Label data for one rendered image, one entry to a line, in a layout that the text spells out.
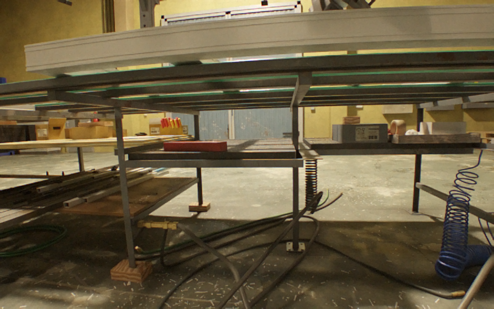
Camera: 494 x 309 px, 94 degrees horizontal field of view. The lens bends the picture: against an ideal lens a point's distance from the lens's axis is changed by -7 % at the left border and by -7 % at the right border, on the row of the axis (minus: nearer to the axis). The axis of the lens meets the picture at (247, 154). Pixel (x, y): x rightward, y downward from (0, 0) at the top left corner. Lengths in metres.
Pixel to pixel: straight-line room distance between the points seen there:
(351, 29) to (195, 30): 0.34
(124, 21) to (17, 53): 4.64
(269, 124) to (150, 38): 6.54
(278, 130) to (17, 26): 9.69
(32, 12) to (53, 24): 1.02
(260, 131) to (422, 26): 6.62
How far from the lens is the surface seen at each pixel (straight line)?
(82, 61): 0.78
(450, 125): 1.56
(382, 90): 1.30
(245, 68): 0.65
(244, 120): 7.20
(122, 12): 8.86
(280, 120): 7.09
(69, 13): 10.63
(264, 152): 1.00
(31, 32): 11.62
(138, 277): 1.33
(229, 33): 0.62
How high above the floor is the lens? 0.69
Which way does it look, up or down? 7 degrees down
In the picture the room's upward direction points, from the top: 2 degrees counter-clockwise
